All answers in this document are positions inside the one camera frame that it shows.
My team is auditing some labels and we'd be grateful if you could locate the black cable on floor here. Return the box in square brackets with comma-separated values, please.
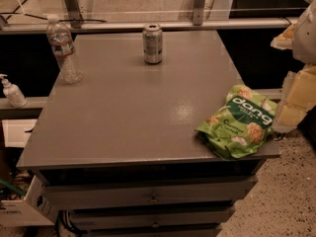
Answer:
[0, 11, 108, 24]

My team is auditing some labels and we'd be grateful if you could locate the white pump sanitizer bottle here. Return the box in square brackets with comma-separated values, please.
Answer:
[0, 74, 27, 108]

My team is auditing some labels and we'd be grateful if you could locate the grey metal drawer cabinet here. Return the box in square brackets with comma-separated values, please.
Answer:
[18, 31, 278, 237]

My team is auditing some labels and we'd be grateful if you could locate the green snack chip bag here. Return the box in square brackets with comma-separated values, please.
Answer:
[197, 85, 277, 160]

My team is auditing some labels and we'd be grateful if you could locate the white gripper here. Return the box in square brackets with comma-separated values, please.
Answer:
[271, 0, 316, 133]

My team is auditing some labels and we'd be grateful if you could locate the silver green 7up can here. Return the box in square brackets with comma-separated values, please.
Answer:
[142, 24, 163, 64]

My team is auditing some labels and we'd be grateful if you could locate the clear plastic water bottle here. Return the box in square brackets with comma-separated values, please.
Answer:
[46, 15, 84, 84]

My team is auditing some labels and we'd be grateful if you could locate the grey metal frame post right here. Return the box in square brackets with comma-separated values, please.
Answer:
[192, 0, 205, 26]

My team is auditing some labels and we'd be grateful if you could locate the grey metal frame post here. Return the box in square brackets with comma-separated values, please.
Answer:
[64, 0, 83, 29]
[192, 0, 205, 26]

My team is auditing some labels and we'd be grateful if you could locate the white cardboard box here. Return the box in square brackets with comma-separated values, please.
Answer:
[0, 177, 58, 227]

